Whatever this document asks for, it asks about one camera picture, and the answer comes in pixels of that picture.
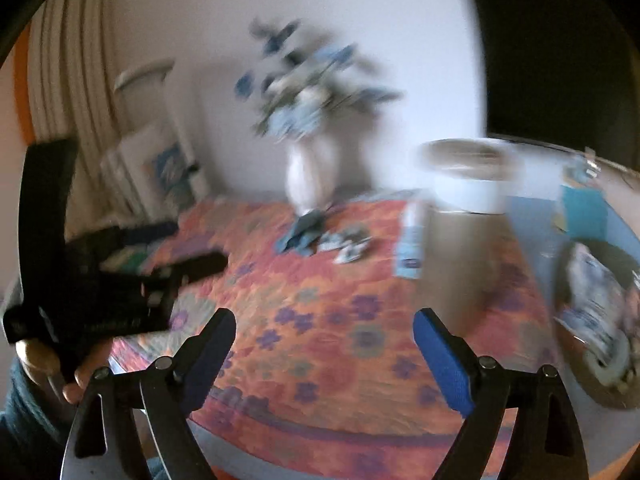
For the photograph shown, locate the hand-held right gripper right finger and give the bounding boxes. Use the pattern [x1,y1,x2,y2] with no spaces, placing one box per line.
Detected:
[413,308,591,480]

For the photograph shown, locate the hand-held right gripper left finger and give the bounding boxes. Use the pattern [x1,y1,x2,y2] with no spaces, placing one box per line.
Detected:
[60,308,237,480]

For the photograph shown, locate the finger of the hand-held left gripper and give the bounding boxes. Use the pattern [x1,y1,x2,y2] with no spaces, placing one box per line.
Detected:
[145,251,228,286]
[100,220,178,251]

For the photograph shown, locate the dark round basket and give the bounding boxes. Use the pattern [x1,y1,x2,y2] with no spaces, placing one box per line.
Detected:
[552,240,640,408]

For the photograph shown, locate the person's left forearm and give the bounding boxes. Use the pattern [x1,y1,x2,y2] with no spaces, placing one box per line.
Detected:
[0,360,81,480]

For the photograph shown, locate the person's left hand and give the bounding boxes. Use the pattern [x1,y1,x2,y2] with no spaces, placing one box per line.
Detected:
[15,337,113,406]

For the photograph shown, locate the green mesh object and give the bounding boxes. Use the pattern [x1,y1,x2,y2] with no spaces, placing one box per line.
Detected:
[102,250,151,273]

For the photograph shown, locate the blue knotted cloth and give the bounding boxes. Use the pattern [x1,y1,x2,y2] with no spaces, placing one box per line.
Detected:
[274,210,326,256]

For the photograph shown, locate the light blue packet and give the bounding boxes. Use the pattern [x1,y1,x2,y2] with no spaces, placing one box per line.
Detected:
[395,200,431,278]

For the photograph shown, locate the floral woven blanket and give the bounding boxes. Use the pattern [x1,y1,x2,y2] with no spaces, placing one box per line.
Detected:
[107,192,556,480]

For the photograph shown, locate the white ribbed vase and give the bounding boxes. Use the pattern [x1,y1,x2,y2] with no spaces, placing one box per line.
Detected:
[285,87,371,213]

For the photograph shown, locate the blue and white snack packet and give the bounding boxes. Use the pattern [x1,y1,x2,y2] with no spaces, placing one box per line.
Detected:
[320,227,373,265]

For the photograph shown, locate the white container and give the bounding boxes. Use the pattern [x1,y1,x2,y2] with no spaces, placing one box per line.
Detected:
[114,57,176,126]

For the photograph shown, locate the white ribbed curtain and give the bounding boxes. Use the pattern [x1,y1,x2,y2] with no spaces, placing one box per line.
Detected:
[30,0,131,171]

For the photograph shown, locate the beige bin with white rim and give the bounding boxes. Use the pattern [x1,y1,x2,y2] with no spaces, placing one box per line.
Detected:
[417,137,523,311]

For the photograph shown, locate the teal book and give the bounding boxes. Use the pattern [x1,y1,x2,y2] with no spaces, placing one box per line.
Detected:
[560,185,608,241]

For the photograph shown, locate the blue artificial flowers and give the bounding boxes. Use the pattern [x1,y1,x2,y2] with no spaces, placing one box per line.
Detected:
[235,17,403,141]

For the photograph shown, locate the black television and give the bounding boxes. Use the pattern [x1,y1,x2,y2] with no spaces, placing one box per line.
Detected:
[460,0,640,161]

